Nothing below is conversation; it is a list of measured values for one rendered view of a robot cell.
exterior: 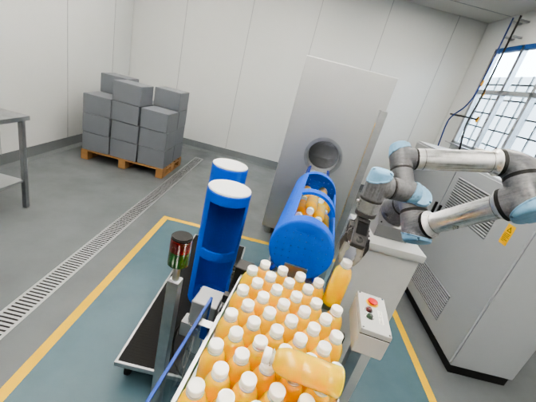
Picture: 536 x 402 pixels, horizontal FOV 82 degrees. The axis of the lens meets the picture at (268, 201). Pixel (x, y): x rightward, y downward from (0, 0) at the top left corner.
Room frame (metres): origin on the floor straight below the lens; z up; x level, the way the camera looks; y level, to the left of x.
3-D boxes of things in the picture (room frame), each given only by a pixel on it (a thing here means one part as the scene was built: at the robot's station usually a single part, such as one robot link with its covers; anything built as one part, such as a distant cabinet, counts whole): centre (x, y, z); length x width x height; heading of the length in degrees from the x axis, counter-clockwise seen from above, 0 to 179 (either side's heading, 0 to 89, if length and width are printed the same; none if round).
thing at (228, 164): (2.33, 0.36, 1.03); 0.28 x 0.28 x 0.01
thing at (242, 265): (1.10, 0.02, 0.95); 0.10 x 0.07 x 0.10; 83
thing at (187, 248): (0.78, 0.22, 1.23); 0.06 x 0.06 x 0.04
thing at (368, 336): (0.88, -0.45, 1.05); 0.20 x 0.10 x 0.10; 173
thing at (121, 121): (4.53, 2.19, 0.59); 1.20 x 0.80 x 1.19; 91
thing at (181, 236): (0.78, 0.22, 1.18); 0.06 x 0.06 x 0.16
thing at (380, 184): (1.01, -0.34, 1.50); 0.09 x 0.08 x 0.11; 102
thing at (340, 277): (0.99, -0.33, 1.11); 0.07 x 0.07 x 0.19
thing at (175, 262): (0.78, 0.22, 1.18); 0.06 x 0.06 x 0.05
